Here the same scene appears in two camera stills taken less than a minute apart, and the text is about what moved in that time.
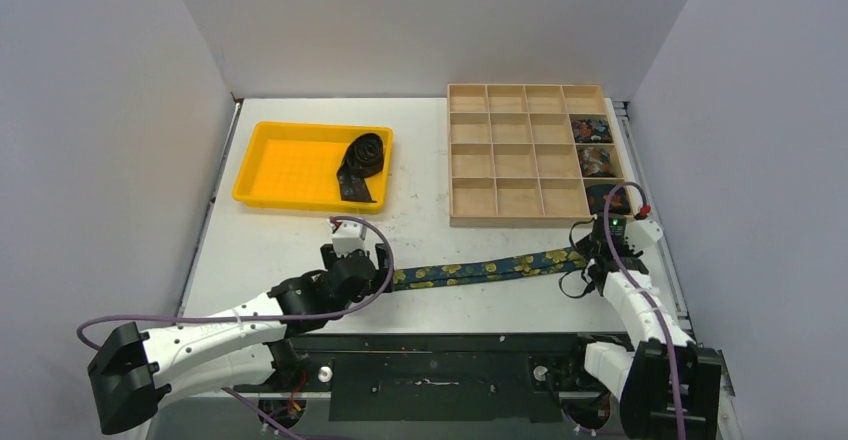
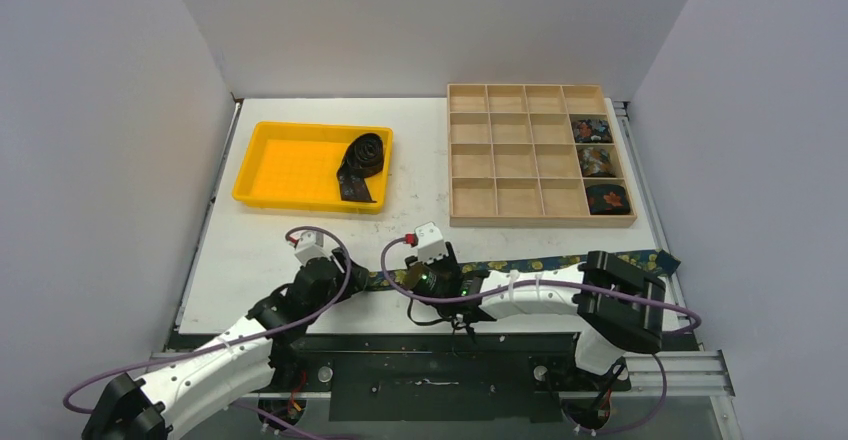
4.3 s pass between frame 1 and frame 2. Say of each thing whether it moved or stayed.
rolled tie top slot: stayed
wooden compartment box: stayed
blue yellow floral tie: moved
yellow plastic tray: stayed
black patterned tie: stayed
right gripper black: moved
